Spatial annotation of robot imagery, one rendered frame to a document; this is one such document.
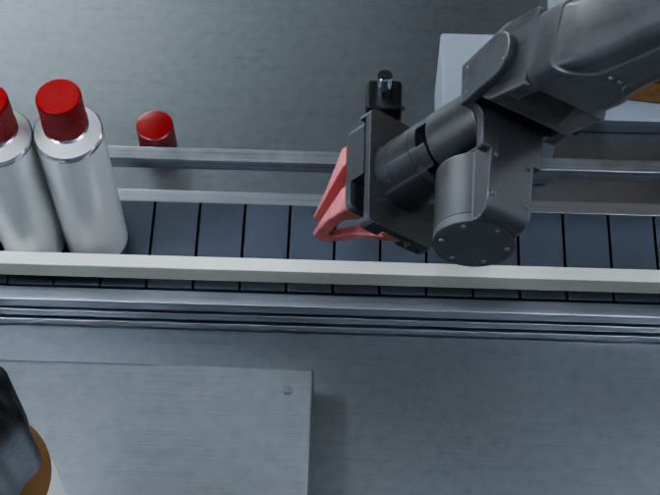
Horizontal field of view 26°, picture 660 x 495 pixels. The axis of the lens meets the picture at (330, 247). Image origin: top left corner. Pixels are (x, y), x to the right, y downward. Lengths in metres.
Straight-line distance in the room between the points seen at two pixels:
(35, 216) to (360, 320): 0.28
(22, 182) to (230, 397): 0.23
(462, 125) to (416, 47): 0.38
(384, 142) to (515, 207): 0.16
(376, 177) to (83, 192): 0.22
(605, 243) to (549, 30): 0.33
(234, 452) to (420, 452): 0.16
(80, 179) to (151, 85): 0.29
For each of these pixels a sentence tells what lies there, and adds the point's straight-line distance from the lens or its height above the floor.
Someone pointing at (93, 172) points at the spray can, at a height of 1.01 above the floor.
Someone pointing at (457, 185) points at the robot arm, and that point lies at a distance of 0.98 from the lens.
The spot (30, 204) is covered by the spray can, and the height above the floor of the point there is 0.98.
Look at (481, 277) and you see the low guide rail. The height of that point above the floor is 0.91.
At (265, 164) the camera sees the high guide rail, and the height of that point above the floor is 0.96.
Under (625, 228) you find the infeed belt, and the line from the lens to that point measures 1.23.
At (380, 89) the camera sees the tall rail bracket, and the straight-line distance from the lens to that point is 1.16.
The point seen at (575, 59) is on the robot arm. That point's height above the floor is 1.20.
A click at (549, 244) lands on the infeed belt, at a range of 1.21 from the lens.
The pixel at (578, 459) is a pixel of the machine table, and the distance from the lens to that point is 1.18.
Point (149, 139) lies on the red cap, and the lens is 1.28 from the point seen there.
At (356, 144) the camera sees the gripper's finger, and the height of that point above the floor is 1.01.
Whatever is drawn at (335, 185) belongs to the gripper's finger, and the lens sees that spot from 1.11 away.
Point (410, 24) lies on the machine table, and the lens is 1.39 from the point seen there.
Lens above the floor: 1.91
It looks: 60 degrees down
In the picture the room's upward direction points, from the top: straight up
